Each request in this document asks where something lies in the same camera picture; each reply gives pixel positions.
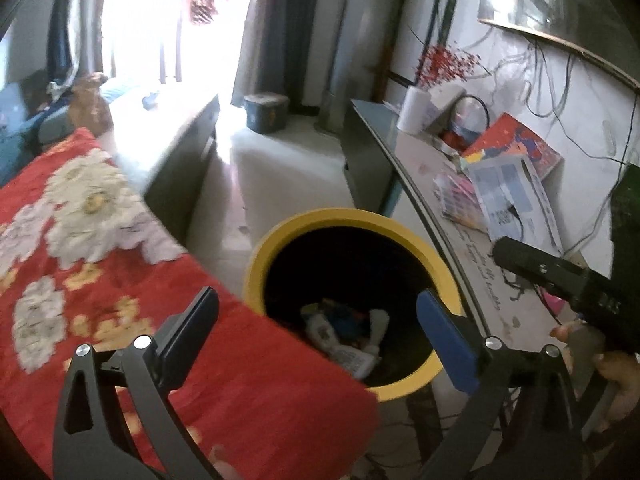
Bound white ribbed vase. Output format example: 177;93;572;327
396;86;432;135

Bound red artificial flowers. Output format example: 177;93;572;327
415;44;483;88

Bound blue storage box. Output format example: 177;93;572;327
243;92;291;135

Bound red floral blanket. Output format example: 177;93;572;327
0;127;381;480

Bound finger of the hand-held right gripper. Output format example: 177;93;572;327
492;236;587;307

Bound white cardboard box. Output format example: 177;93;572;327
425;82;468;133

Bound grey curtain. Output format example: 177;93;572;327
232;0;326;111

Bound clear bead organizer box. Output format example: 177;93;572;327
432;172;488;233

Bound yellow rimmed trash bin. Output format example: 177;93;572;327
242;208;463;402

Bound hanging wall cables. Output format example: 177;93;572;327
487;35;640;171

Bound printed paper leaflet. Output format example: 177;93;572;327
470;154;563;256

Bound dark glossy coffee table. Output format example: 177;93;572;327
97;85;221;241

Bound person's right hand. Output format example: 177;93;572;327
550;322;640;424

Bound white paper sheet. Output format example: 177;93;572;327
302;305;381;379

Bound blue heart print sofa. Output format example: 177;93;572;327
0;80;76;186

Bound wall television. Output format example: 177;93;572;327
477;0;640;91

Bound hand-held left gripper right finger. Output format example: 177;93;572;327
416;287;587;480

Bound black looped cable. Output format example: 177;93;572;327
440;94;489;141

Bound red book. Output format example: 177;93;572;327
460;112;563;181

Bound balcony door frame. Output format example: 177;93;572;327
100;0;261;106

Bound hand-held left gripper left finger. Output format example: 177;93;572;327
52;286;221;480

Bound dark blue curtain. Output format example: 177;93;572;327
50;0;108;86

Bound marble top television cabinet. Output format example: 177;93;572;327
342;99;616;461

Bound brown paper bag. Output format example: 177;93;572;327
67;72;113;133

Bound grey standing air conditioner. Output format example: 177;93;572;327
315;0;408;136

